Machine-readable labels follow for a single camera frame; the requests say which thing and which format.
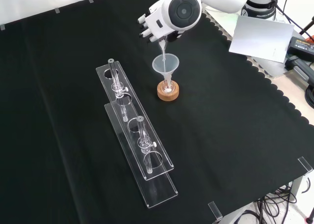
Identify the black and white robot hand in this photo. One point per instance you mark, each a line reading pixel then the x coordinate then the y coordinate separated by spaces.
pixel 153 22

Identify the clear weighing funnel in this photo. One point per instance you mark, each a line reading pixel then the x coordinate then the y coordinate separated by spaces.
pixel 163 47

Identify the translucent plastic funnel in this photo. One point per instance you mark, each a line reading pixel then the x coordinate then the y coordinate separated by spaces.
pixel 169 65

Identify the round-bottom glass flask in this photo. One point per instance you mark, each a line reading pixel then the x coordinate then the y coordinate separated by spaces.
pixel 168 89

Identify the clear funnel stand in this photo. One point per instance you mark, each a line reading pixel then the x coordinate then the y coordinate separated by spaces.
pixel 141 145

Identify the black bench cloth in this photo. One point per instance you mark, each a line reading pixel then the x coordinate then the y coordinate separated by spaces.
pixel 220 116

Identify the black power adapter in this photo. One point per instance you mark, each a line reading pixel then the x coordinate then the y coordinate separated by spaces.
pixel 301 46

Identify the black and grey device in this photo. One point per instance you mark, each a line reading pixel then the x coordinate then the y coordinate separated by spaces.
pixel 300 66

